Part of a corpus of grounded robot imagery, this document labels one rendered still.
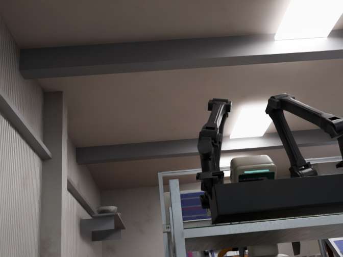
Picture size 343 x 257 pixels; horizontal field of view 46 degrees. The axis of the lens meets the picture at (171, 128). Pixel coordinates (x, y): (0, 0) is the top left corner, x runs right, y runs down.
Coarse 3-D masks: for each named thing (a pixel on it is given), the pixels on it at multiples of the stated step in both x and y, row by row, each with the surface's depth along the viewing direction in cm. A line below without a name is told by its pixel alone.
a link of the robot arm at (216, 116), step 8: (208, 104) 192; (216, 104) 188; (224, 104) 189; (216, 112) 178; (224, 112) 190; (208, 120) 170; (216, 120) 170; (208, 128) 164; (216, 128) 162; (200, 136) 159; (208, 136) 159; (216, 136) 158
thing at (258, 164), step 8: (232, 160) 203; (240, 160) 201; (248, 160) 201; (256, 160) 200; (264, 160) 200; (232, 168) 200; (240, 168) 194; (248, 168) 194; (256, 168) 194; (264, 168) 195; (272, 168) 195; (232, 176) 202; (240, 176) 195; (248, 176) 196; (256, 176) 196; (264, 176) 196; (272, 176) 197
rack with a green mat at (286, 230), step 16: (176, 192) 122; (176, 208) 120; (176, 224) 118; (224, 224) 119; (240, 224) 118; (256, 224) 118; (272, 224) 118; (288, 224) 118; (304, 224) 118; (320, 224) 119; (336, 224) 120; (176, 240) 116; (192, 240) 123; (208, 240) 127; (224, 240) 131; (240, 240) 136; (256, 240) 141; (272, 240) 146; (288, 240) 152; (304, 240) 158; (176, 256) 115
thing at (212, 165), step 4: (204, 160) 155; (212, 160) 155; (204, 164) 155; (208, 164) 154; (212, 164) 155; (204, 168) 154; (208, 168) 154; (212, 168) 154; (200, 172) 152; (204, 172) 152; (208, 172) 152; (212, 172) 153; (216, 172) 153; (220, 172) 153; (196, 176) 156
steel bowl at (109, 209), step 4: (96, 208) 728; (100, 208) 721; (104, 208) 719; (108, 208) 720; (112, 208) 724; (116, 208) 735; (100, 212) 723; (104, 212) 720; (108, 212) 721; (112, 212) 726
